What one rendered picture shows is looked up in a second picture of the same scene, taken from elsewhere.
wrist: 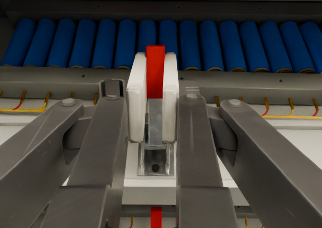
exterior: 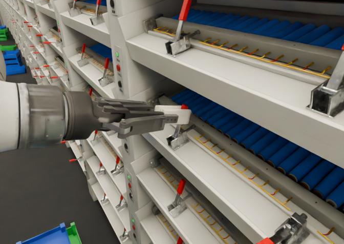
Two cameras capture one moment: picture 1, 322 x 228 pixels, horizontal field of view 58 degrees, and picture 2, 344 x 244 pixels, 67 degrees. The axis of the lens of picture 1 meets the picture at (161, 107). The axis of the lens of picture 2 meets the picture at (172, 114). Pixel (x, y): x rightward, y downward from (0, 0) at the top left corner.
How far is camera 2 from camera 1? 0.41 m
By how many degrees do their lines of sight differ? 49
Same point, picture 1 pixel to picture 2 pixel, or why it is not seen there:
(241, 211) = (221, 221)
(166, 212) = (194, 195)
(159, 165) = (174, 145)
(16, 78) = (167, 102)
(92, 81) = not seen: hidden behind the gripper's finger
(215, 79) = (212, 131)
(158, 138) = (175, 135)
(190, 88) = (172, 115)
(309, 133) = (227, 171)
